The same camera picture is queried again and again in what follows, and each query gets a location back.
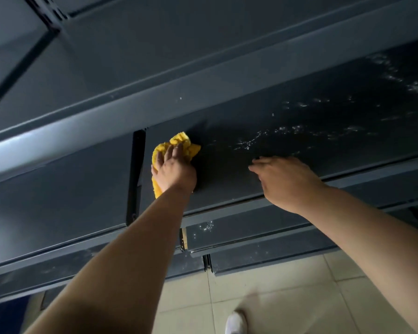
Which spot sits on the person's right hand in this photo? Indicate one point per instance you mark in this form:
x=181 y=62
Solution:
x=289 y=182

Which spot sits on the person's left hand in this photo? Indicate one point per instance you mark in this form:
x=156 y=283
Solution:
x=176 y=172

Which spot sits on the person's right fingers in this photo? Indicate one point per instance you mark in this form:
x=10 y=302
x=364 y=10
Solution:
x=263 y=165

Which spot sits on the person's left fingers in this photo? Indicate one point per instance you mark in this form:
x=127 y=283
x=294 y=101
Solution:
x=170 y=154

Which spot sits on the yellow cleaning cloth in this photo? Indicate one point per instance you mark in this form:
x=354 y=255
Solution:
x=181 y=144

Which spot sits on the person's left forearm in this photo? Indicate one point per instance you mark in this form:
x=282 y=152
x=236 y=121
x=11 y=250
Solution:
x=118 y=267

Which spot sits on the person's right forearm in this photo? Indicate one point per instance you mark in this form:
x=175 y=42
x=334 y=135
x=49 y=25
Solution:
x=372 y=239

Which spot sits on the dark metal shelving rack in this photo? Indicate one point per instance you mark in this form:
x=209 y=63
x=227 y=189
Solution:
x=230 y=83

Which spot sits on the person's white shoe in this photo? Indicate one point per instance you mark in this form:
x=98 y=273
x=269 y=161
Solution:
x=236 y=322

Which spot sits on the black rack upright post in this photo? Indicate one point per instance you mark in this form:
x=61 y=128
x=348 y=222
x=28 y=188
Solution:
x=136 y=177

